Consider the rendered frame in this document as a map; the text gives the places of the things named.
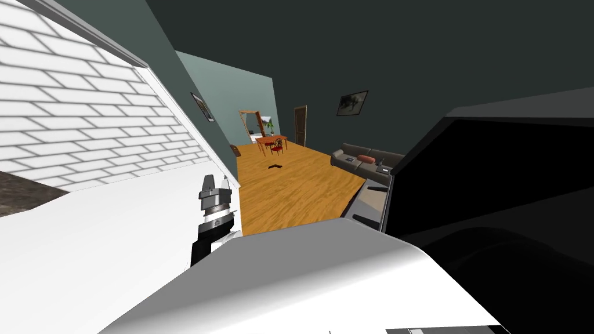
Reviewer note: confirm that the dark grey sofa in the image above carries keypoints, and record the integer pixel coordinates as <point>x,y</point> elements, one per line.
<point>355,155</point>

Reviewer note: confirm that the red chair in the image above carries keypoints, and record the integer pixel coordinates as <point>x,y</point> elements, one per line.
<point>277,146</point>

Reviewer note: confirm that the narrow framed wall picture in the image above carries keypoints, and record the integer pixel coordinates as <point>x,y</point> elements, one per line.
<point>202,107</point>

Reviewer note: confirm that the green potted plant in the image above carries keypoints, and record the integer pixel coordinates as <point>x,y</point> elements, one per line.
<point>269,125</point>

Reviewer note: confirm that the small black floor object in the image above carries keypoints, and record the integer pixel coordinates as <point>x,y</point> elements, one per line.
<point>274,166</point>

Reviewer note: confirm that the black appliance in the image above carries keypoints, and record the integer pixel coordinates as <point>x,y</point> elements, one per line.
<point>464,162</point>

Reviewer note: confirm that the brown wooden door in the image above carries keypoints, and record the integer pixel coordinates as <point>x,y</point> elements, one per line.
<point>300,126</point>

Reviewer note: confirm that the dark framed wall picture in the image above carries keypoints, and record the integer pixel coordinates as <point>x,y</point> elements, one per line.
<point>352,103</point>

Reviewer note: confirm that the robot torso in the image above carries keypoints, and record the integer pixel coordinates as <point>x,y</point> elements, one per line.
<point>297,278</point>

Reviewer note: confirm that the orange wooden table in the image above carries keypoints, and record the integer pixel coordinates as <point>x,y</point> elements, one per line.
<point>271,138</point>

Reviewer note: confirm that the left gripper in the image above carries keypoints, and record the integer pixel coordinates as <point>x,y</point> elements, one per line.
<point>216,198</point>

